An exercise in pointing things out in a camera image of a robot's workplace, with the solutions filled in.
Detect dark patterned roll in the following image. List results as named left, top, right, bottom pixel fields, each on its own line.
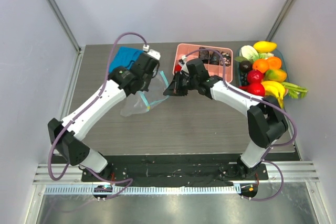
left=198, top=47, right=210, bottom=64
left=209, top=50, right=223, bottom=66

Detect dark grape bunch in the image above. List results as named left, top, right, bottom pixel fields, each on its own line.
left=239, top=72, right=248, bottom=86

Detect dark avocado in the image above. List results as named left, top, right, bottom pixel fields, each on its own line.
left=239, top=60, right=253, bottom=73

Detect white cabbage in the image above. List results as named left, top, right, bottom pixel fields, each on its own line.
left=239, top=45, right=259, bottom=61

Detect green yellow mango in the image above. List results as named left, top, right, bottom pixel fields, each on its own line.
left=264, top=69, right=287, bottom=82

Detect orange fruit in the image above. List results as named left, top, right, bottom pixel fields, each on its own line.
left=253, top=59, right=269, bottom=73

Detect blue folded cloth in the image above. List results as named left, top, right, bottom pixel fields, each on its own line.
left=109, top=47, right=143, bottom=73

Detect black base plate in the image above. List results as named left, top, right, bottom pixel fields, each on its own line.
left=81, top=153, right=269, bottom=187

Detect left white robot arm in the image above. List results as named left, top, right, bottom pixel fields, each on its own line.
left=48, top=50, right=161, bottom=182

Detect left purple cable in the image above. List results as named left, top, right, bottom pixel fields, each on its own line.
left=49, top=32, right=150, bottom=200

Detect red item in tray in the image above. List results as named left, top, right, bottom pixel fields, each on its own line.
left=174, top=63, right=184, bottom=73

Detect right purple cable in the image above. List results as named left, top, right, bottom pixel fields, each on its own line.
left=181, top=49, right=299, bottom=202

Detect green celery stalks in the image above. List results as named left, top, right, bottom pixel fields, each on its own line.
left=281, top=82, right=308, bottom=99

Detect yellow banana bunch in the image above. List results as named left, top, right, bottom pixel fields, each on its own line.
left=261, top=81, right=286, bottom=109

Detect clear zip top bag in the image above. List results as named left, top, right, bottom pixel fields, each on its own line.
left=120, top=70, right=169, bottom=117

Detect red apple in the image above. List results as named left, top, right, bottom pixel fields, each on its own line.
left=246, top=83, right=266, bottom=97

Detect purple cable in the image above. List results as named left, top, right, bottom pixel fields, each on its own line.
left=49, top=32, right=150, bottom=200
left=181, top=49, right=299, bottom=202

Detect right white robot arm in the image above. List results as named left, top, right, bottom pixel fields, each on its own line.
left=163, top=59, right=288, bottom=179

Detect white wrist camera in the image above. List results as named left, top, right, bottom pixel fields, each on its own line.
left=143, top=44, right=161, bottom=61
left=178, top=55, right=189, bottom=74

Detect red pomegranate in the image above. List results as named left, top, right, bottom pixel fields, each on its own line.
left=247, top=70, right=264, bottom=84

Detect teal fruit tray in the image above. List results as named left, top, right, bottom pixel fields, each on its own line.
left=236, top=47, right=291, bottom=96

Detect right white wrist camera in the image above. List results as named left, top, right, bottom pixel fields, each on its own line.
left=178, top=55, right=189, bottom=74

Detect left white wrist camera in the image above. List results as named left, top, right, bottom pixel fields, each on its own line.
left=143, top=44, right=161, bottom=61

